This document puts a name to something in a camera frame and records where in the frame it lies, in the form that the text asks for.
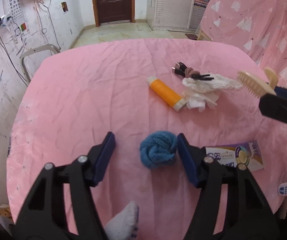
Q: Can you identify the purple white carton box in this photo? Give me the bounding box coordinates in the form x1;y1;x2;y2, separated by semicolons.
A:
205;140;263;172

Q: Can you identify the cream comb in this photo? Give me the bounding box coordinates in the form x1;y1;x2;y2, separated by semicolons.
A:
237;67;278;98

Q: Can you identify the grey chair frame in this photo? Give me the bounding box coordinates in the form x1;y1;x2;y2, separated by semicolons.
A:
20;44;61;83

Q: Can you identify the black usb cable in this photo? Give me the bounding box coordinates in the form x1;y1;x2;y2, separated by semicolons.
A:
171;61;188;77

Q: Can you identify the orange thread spool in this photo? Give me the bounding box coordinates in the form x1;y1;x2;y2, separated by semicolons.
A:
147;76;187;112

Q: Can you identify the white louvered wardrobe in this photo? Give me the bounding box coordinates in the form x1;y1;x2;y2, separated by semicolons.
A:
146;0;194;31

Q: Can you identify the white knitted glove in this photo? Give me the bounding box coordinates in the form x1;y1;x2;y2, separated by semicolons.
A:
104;201;139;240

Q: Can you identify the blue sock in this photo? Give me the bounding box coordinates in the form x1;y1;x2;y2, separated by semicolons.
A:
139;131;177;169

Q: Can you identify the brown hair tie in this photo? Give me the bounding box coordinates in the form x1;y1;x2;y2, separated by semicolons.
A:
184;67;201;79

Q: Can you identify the brown wooden door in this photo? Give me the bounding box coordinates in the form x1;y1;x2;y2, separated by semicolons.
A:
92;0;135;27

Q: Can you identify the white tissue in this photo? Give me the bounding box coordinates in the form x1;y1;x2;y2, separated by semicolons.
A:
182;74;242;112

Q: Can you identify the eye chart poster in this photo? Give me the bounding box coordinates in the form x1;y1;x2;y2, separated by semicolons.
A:
5;0;27;32

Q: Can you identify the pink bed sheet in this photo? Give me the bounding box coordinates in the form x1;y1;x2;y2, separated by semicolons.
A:
7;39;287;239

